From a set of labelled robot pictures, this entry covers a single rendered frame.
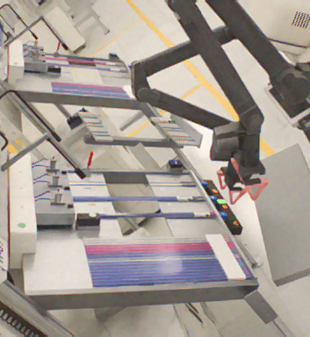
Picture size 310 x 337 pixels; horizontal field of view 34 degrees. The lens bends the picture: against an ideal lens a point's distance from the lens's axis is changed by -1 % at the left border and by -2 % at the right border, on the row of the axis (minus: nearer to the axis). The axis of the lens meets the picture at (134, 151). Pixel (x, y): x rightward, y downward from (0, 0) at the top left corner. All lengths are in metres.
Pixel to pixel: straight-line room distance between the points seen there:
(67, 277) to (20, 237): 0.18
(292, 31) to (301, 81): 0.18
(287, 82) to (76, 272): 0.81
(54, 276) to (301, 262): 0.81
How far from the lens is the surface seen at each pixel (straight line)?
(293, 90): 1.32
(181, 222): 1.83
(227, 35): 1.67
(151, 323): 1.93
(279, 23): 1.42
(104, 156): 2.90
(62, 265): 1.57
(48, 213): 1.67
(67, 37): 6.31
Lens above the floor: 2.00
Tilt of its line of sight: 31 degrees down
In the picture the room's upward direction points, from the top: 40 degrees counter-clockwise
